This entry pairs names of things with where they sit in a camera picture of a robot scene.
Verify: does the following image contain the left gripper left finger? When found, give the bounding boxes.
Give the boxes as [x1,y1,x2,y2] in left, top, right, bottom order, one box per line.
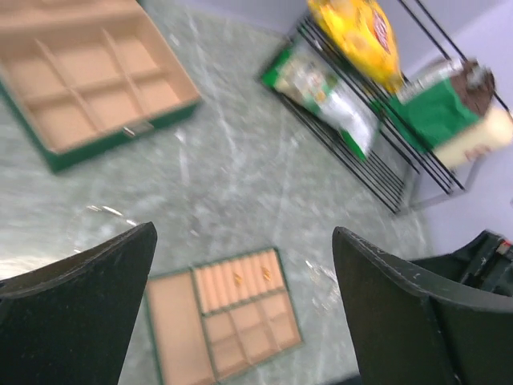
[1,222,157,384]

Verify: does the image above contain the green jewelry tray insert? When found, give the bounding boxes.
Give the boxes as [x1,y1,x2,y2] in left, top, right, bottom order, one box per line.
[145,247,303,384]

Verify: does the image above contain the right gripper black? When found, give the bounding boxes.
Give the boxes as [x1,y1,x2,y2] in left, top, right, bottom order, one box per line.
[412,230,512,297]

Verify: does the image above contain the black wire shelf rack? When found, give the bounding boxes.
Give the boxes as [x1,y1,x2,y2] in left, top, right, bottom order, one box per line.
[259,6,509,214]

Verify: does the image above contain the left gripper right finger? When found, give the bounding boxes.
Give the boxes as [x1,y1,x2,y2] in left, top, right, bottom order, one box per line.
[332,227,512,384]

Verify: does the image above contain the green brown paper bag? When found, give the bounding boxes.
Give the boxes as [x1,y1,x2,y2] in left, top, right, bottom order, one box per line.
[383,59,495,153]

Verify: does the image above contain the silver pearl bangle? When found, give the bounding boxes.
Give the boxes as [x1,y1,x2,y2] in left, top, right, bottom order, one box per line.
[66,205,139,253]

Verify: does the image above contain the yellow Lays chips bag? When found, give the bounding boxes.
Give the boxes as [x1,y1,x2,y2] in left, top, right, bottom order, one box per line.
[308,0,404,93]

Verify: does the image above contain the green jewelry box open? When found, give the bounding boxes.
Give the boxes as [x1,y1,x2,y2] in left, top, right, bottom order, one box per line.
[1,1,201,172]

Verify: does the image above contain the cream lotion pump bottle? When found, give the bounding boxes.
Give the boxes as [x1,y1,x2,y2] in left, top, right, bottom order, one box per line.
[433,106,512,169]

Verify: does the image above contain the green white snack bag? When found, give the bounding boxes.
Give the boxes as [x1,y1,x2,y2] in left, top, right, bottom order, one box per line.
[261,40,378,160]

